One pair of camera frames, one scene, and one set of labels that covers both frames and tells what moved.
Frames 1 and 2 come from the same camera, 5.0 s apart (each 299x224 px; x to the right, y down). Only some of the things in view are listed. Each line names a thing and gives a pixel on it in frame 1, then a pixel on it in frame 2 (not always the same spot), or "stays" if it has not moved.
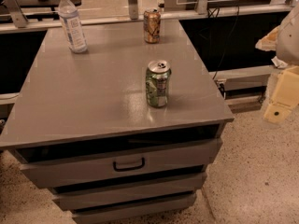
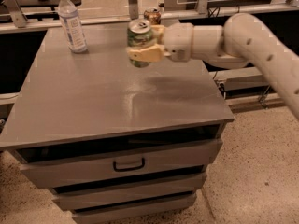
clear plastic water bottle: (71, 23) stays
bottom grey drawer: (137, 209) stays
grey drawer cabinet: (82, 133) stays
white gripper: (289, 42) to (177, 42)
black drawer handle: (128, 169) stays
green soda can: (157, 77) to (139, 33)
